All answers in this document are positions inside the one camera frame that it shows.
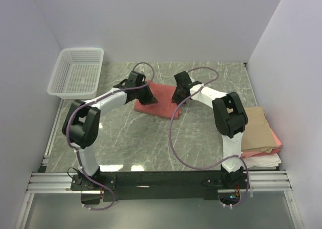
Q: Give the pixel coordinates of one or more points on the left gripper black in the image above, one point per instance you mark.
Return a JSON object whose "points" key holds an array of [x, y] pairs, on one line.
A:
{"points": [[149, 98]]}

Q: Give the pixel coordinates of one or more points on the red t-shirt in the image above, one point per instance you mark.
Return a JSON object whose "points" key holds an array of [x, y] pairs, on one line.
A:
{"points": [[165, 107]]}

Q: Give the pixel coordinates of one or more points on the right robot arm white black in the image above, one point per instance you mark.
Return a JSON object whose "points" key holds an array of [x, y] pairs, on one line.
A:
{"points": [[230, 120]]}

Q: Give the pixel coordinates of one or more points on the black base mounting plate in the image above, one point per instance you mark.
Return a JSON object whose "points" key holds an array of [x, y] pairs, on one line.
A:
{"points": [[114, 186]]}

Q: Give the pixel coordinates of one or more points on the folded tan t-shirt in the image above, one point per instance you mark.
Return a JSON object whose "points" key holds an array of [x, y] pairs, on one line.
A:
{"points": [[257, 135]]}

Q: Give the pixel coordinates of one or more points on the white plastic basket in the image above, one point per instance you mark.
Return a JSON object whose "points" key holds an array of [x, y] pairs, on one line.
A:
{"points": [[76, 73]]}

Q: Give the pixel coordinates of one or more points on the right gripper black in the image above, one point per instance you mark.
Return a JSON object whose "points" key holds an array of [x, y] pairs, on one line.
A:
{"points": [[175, 98]]}

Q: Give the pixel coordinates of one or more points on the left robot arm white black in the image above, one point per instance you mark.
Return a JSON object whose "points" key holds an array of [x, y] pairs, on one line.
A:
{"points": [[81, 126]]}

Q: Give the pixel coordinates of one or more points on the aluminium rail frame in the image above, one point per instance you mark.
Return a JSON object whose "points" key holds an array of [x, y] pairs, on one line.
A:
{"points": [[130, 141]]}

